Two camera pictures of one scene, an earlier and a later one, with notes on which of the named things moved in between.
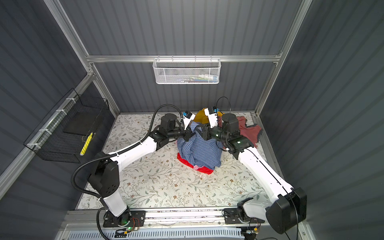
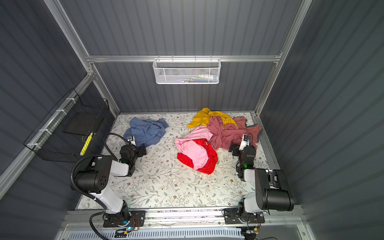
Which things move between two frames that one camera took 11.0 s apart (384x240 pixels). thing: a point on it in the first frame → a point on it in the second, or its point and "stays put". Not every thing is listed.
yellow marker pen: x=86 y=144 stays put
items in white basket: x=199 y=78 stays put
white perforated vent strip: x=168 y=234 stays put
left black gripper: x=188 y=133 → x=139 y=153
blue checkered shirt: x=200 y=152 → x=146 y=132
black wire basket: x=62 y=135 stays put
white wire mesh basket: x=186 y=71 stays put
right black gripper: x=206 y=129 → x=236 y=153
